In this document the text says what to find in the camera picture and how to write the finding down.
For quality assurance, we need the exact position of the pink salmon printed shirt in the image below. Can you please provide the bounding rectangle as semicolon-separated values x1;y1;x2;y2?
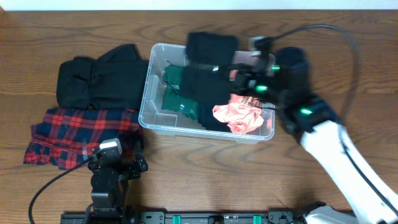
212;93;264;134

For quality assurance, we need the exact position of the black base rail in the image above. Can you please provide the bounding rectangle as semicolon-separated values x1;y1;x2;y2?
60;211;302;224

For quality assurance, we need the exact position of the dark green garment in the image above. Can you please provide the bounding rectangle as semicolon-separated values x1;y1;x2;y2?
162;65;198;120

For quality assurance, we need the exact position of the large black garment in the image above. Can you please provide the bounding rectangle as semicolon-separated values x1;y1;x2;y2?
56;44;149;110

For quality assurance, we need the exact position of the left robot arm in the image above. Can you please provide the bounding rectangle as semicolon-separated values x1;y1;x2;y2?
88;138;148;218

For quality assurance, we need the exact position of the red navy plaid shirt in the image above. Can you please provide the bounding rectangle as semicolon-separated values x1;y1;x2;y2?
24;108;144;170

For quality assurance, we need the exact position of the clear plastic storage container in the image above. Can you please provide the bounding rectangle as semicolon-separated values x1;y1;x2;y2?
139;43;275;144

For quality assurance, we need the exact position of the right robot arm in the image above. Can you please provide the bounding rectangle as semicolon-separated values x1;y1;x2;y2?
230;47;397;223

